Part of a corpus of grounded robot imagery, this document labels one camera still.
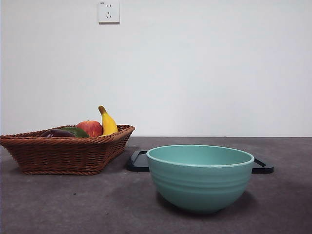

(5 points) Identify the teal ribbed bowl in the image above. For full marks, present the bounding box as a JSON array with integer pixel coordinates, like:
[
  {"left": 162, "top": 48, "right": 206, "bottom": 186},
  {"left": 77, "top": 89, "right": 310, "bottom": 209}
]
[{"left": 146, "top": 144, "right": 255, "bottom": 215}]

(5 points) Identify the dark purple plum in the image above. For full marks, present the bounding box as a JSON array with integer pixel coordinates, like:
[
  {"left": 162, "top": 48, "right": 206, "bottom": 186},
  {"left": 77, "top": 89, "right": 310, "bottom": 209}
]
[{"left": 40, "top": 129, "right": 76, "bottom": 138}]

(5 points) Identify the yellow banana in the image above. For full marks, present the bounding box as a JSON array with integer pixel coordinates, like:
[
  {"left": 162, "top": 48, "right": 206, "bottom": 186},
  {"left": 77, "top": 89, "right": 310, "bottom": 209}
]
[{"left": 98, "top": 105, "right": 119, "bottom": 136}]

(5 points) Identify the black rectangular tray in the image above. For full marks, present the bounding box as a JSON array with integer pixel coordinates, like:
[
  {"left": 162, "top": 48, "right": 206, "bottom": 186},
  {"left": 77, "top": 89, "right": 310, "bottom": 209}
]
[{"left": 126, "top": 150, "right": 274, "bottom": 174}]

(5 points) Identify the red yellow apple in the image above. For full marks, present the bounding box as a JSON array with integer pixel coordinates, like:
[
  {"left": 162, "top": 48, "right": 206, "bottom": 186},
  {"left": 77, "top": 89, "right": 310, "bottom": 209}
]
[{"left": 76, "top": 120, "right": 103, "bottom": 137}]

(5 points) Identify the green avocado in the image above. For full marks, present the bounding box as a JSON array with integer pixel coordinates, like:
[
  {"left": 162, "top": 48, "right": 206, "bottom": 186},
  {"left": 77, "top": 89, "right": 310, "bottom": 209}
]
[{"left": 59, "top": 127, "right": 90, "bottom": 138}]

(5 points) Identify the brown wicker basket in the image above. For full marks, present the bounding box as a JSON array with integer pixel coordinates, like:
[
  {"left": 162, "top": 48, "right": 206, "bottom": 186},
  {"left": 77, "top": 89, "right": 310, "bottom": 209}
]
[{"left": 0, "top": 124, "right": 136, "bottom": 176}]

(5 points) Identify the white wall socket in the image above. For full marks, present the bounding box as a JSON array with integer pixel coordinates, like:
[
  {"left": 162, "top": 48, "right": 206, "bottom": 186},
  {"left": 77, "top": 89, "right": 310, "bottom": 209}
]
[{"left": 98, "top": 1, "right": 120, "bottom": 24}]

